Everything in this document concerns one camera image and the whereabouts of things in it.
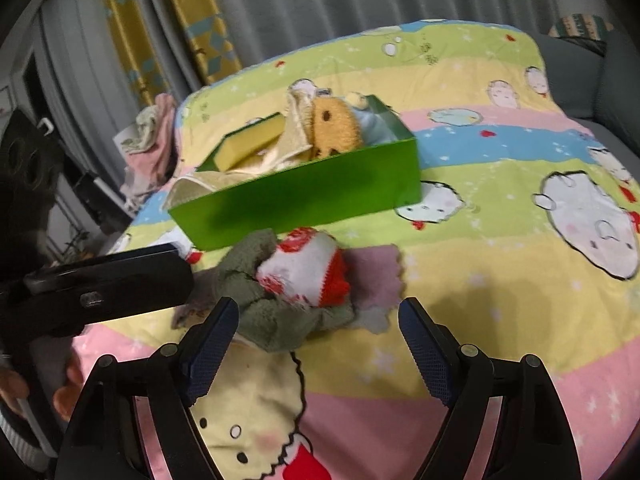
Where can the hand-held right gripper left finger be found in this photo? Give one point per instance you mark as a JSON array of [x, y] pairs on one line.
[[212, 350]]

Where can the yellow fuzzy cloth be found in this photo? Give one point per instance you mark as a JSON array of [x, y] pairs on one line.
[[335, 130]]

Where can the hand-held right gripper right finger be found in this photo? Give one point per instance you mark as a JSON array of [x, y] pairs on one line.
[[425, 355]]

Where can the striped patterned cushion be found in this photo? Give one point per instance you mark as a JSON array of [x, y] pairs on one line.
[[580, 25]]

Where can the olive green towel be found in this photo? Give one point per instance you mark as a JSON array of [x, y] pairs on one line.
[[270, 320]]

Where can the green cardboard box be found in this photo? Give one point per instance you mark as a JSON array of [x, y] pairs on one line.
[[310, 200]]

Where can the blue elephant plush toy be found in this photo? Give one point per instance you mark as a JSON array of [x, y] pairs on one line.
[[375, 127]]

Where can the pale green cloth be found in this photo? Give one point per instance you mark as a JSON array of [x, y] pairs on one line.
[[145, 130]]

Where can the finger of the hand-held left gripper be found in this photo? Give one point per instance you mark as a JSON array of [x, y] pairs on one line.
[[125, 280]]

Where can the person's left hand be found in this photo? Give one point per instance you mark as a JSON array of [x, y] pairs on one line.
[[67, 395]]

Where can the grey sofa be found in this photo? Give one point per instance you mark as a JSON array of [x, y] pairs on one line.
[[620, 90]]

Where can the cream towel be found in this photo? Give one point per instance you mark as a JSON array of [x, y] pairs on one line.
[[295, 135]]

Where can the yellow green sponge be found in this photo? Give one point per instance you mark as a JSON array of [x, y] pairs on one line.
[[245, 147]]

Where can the mauve cleaning cloth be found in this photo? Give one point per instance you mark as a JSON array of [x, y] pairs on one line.
[[375, 270]]

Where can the printed pastel striped blanket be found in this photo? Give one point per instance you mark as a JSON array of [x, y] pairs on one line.
[[500, 310]]

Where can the white red patterned sock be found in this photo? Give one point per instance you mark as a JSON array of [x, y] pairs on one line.
[[300, 270]]

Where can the yellow patterned curtain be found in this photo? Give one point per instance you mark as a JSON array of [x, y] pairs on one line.
[[200, 10]]

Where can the pink cloth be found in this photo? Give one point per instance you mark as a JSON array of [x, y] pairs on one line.
[[160, 155]]

